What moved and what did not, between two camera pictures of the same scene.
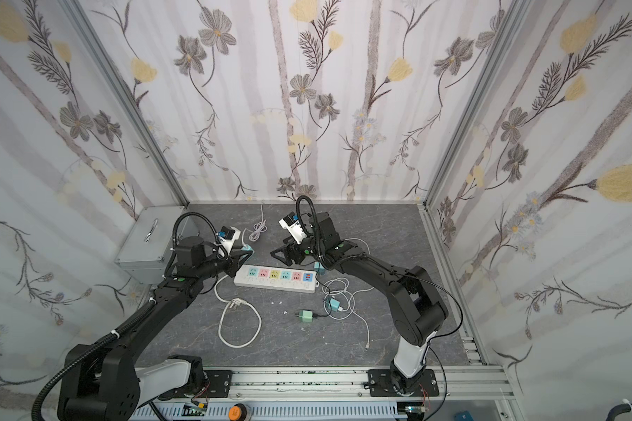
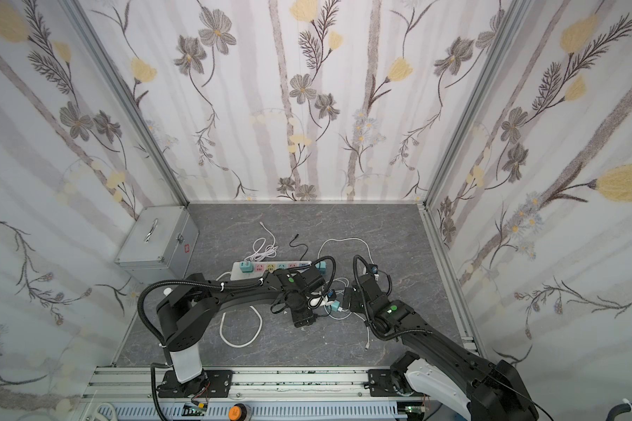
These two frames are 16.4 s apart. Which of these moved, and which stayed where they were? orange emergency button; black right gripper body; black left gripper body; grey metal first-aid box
Moved: black right gripper body; black left gripper body
Stayed: orange emergency button; grey metal first-aid box
